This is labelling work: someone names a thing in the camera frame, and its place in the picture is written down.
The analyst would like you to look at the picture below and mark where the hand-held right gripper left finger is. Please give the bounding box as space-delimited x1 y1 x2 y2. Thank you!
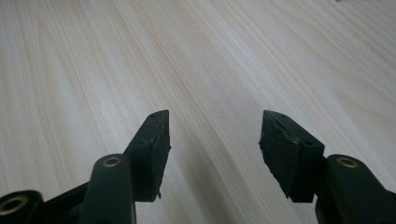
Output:
77 109 172 224

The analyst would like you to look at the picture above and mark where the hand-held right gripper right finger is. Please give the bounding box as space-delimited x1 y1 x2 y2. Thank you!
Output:
258 109 396 224

